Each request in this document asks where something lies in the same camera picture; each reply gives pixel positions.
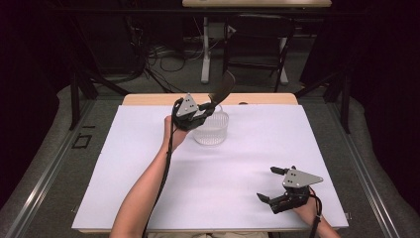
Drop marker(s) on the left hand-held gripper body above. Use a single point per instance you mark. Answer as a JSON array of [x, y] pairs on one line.
[[188, 114]]

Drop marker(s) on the black folding chair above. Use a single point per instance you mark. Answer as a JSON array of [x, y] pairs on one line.
[[257, 39]]

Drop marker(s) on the black metal frame post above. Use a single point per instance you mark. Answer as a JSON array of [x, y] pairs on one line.
[[345, 105], [74, 102]]

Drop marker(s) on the person's right hand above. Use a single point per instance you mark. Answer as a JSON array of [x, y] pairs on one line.
[[308, 211]]

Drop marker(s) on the person's left hand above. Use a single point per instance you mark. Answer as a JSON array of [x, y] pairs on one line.
[[175, 135]]

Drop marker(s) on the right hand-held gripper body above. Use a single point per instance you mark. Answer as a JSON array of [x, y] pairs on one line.
[[297, 180]]

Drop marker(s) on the wooden table with white legs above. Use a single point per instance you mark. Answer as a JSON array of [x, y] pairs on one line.
[[257, 3]]

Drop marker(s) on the white plastic basket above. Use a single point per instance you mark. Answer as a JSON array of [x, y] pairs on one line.
[[214, 129]]

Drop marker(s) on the black horizontal frame bar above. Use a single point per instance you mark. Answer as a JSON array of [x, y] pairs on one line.
[[132, 11]]

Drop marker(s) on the white table mat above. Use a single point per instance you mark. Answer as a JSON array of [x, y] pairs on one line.
[[247, 148]]

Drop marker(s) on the black spatula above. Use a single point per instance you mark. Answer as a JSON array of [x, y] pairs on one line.
[[224, 87]]

